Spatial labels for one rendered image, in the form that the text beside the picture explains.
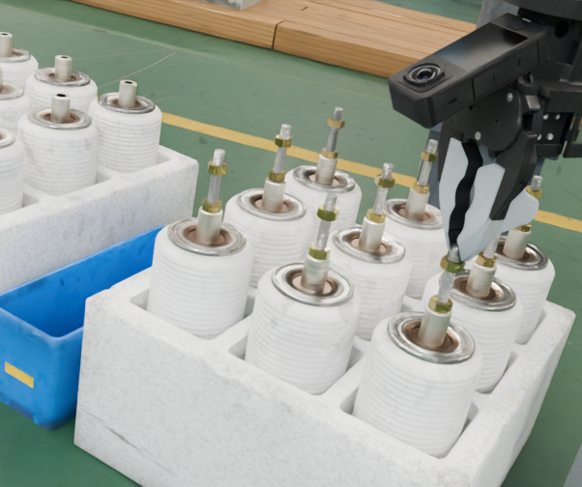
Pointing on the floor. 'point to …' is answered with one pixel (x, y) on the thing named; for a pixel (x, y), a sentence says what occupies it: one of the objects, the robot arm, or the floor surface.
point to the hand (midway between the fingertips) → (454, 243)
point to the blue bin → (54, 329)
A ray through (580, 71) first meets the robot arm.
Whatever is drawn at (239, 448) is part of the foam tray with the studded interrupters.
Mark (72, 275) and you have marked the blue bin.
